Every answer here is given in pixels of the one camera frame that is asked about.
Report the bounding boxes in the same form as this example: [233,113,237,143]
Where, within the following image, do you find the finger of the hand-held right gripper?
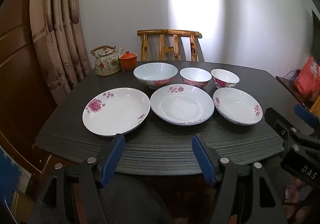
[264,107,313,149]
[294,103,320,128]

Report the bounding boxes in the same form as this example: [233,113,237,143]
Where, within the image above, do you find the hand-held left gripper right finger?
[192,135,284,224]

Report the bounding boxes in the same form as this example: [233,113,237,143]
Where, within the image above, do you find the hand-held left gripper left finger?
[30,133,125,224]

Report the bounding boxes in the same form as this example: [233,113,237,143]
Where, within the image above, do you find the small blue-rimmed floral plate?
[212,87,264,126]

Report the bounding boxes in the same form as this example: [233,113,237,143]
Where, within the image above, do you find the large white floral plate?
[82,87,151,137]

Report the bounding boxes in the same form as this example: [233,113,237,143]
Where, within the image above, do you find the medium blue-rimmed floral plate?
[150,84,215,126]

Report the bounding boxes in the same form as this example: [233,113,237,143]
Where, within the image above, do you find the small pink floral bowl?
[211,69,240,89]

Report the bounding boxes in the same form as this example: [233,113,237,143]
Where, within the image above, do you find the medium pink floral bowl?
[180,67,212,89]

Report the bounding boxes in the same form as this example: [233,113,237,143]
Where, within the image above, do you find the large pink floral bowl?
[133,62,178,89]

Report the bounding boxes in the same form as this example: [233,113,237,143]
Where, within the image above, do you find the tan basket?
[309,94,320,117]

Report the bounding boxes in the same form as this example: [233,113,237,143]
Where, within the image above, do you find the red plastic bag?
[293,57,320,103]

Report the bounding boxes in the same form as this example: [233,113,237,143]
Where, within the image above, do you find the dark screen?
[310,9,320,57]

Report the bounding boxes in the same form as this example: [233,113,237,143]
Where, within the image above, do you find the floral ceramic teapot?
[90,45,124,77]

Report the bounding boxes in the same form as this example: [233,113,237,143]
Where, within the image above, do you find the orange lidded cup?
[119,51,138,71]

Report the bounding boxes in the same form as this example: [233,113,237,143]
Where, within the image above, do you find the wooden chair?
[137,29,202,62]

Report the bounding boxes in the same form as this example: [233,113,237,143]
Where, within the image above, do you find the brown wooden door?
[0,0,60,154]

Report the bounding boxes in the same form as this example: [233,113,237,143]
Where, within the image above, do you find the beige patterned curtain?
[29,0,92,89]

